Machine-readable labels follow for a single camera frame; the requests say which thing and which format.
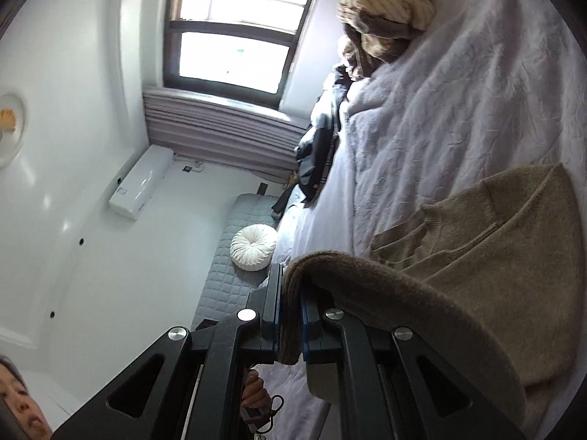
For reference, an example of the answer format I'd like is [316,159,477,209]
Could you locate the olive brown knit sweater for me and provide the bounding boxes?
[278,164,585,436]

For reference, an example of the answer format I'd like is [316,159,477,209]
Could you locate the yellow striped clothes pile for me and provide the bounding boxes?
[337,0,435,81]

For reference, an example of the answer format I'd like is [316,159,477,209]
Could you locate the operator left hand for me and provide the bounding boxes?
[241,370,271,408]

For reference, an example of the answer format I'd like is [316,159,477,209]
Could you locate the grey quilted headboard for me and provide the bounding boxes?
[191,194,278,330]

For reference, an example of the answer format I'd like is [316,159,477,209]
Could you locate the round white pleated cushion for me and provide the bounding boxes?
[229,224,278,272]

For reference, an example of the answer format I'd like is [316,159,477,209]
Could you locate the operator face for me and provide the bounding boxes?
[1,356,53,440]

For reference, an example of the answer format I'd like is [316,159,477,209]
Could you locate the white air conditioner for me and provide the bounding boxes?
[109,145,174,220]

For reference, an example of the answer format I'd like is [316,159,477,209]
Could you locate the black garment on bed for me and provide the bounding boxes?
[271,64,352,220]

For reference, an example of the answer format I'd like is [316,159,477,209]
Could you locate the grey striped curtain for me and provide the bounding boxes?
[142,87,309,183]

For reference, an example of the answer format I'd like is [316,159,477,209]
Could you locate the lavender fleece blanket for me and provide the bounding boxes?
[274,0,586,439]

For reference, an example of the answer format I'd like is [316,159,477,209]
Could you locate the round ceiling lamp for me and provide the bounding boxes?
[0,93,28,167]

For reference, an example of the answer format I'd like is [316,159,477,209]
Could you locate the dark framed window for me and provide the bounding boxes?
[162,0,313,109]

